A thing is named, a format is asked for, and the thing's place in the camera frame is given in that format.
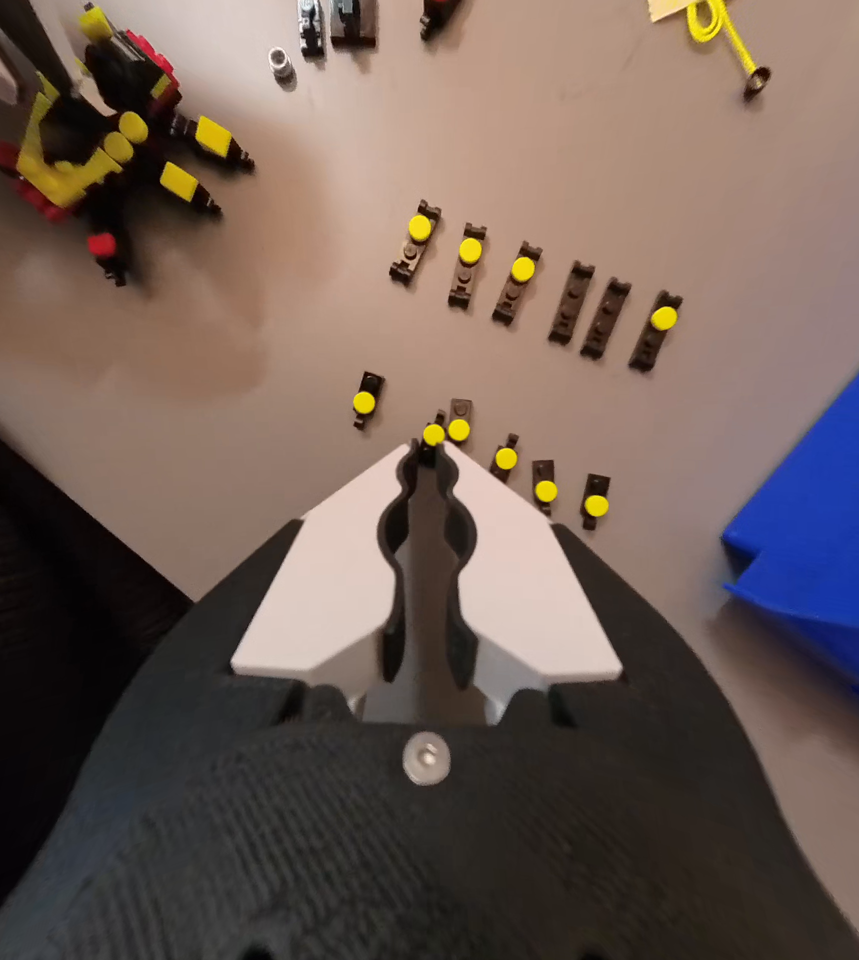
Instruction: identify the black knit sweater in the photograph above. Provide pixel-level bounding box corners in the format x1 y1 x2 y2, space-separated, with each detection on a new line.
0 396 195 955

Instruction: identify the black lego bracket piece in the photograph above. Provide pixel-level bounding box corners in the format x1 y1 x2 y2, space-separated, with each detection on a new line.
297 0 328 58
329 0 380 49

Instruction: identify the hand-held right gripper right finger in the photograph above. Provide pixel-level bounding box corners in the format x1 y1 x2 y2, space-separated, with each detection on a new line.
433 441 624 725

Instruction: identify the red black lego clip piece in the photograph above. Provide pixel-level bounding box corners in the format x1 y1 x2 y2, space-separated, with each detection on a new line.
419 0 465 41

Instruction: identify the blue plastic bin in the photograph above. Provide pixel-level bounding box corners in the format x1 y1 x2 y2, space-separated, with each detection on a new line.
721 315 859 735

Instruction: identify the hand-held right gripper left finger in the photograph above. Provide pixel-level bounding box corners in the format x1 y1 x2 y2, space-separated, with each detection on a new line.
230 442 422 712

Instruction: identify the yellow elastic cord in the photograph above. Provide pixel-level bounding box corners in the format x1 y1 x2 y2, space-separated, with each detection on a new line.
686 0 773 100

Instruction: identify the yellow black red lego model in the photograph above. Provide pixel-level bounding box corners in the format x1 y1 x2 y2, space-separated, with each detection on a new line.
0 3 257 288

